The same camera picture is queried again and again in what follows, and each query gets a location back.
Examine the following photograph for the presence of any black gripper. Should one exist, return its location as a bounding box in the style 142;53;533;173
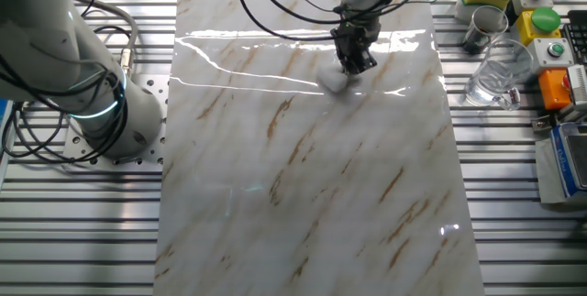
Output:
330;18;382;76

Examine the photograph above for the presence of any large clear glass cup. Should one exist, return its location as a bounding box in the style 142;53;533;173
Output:
465;38;536;112

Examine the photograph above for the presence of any white marble pattern board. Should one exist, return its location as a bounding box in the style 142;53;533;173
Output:
151;0;486;296

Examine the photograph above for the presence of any yellow box green button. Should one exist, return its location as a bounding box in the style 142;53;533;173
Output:
515;6;563;48

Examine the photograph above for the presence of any orange box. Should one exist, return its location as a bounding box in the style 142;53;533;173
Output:
537;67;573;112

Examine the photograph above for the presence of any grey box small green button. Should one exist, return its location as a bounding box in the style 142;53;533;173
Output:
526;37;575;75

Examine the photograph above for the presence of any black keyboard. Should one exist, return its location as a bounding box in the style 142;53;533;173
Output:
561;9;587;66

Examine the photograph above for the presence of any white vented device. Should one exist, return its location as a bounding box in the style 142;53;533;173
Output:
566;64;587;109

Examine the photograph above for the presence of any silver blue scale device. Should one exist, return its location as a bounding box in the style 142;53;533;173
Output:
535;121;587;205

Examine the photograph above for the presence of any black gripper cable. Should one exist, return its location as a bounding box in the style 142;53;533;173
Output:
233;0;340;43

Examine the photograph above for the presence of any small metal corner bracket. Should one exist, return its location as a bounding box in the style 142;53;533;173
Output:
531;115;552;133

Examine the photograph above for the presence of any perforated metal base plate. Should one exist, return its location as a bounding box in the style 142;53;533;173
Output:
61;73;169;167

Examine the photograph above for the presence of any thick grey robot cable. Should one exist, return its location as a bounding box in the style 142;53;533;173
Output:
71;0;139;80

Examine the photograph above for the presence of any black looped cable bundle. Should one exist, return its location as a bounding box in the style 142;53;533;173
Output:
0;57;129;165

